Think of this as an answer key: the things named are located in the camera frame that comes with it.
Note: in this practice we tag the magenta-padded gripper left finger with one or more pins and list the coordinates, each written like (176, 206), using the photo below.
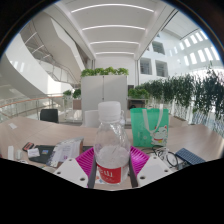
(71, 171)

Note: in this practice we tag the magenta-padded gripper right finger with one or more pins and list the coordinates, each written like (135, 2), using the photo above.
(151, 170)

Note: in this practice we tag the clear red-labelled water bottle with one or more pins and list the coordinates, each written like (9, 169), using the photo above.
(111, 146)

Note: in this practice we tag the white printed booklet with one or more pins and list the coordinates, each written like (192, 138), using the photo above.
(66, 150)

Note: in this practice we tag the black notebook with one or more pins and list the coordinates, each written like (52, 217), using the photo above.
(45, 154)

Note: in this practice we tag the green cat-print tote bag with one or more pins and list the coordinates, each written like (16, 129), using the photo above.
(148, 128)

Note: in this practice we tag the red and black phone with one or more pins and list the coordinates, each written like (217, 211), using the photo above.
(28, 146)

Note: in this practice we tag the small white earbud case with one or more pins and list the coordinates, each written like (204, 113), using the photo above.
(19, 154)

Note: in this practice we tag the white office chair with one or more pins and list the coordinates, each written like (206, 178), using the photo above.
(91, 118)

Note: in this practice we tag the clear white-lidded shaker bottle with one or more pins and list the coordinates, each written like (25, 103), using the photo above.
(122, 119)

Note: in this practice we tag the black office chair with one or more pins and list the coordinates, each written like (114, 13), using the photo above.
(49, 115)

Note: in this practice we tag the white power strip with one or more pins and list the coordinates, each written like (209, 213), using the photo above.
(10, 152)

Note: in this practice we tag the small white paper card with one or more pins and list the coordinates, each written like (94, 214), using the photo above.
(12, 125)

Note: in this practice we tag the brown planter with green plants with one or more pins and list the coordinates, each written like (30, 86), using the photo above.
(76, 96)

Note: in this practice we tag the dark planter with green plants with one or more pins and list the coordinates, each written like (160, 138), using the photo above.
(138, 94)

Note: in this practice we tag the green hedge row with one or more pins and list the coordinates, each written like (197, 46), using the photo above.
(186, 93)

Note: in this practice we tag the white cabinet topped with plants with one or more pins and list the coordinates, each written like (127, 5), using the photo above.
(104, 91)

